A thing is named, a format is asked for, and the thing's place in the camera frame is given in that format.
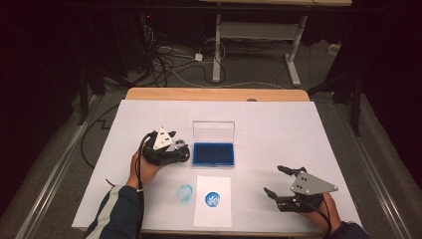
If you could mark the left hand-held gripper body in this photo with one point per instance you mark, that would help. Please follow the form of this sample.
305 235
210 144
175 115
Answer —
162 141

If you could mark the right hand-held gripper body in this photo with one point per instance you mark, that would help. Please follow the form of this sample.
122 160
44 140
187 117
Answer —
312 184

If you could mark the blue ink pad case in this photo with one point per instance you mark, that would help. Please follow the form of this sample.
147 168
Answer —
213 154

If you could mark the person's left hand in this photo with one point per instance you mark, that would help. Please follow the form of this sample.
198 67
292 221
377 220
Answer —
142 172

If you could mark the person's right hand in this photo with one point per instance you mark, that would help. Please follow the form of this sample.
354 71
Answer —
326 215

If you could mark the clear blue stamp cap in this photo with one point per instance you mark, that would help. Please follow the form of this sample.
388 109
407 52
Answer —
181 195

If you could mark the large white table cover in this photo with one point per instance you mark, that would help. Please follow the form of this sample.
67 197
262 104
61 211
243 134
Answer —
265 132

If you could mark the wooden table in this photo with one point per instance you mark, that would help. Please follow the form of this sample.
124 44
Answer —
215 94

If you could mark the small white paper sheet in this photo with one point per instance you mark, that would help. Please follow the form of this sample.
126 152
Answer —
213 219

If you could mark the white power adapter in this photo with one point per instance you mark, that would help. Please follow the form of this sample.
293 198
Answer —
198 57

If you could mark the black metal stand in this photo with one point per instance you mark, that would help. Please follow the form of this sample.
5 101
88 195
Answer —
356 106
83 99

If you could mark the metal floor rail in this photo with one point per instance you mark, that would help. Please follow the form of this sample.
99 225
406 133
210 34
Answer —
375 176
56 169

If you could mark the white metal desk frame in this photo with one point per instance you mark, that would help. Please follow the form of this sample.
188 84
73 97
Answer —
217 49

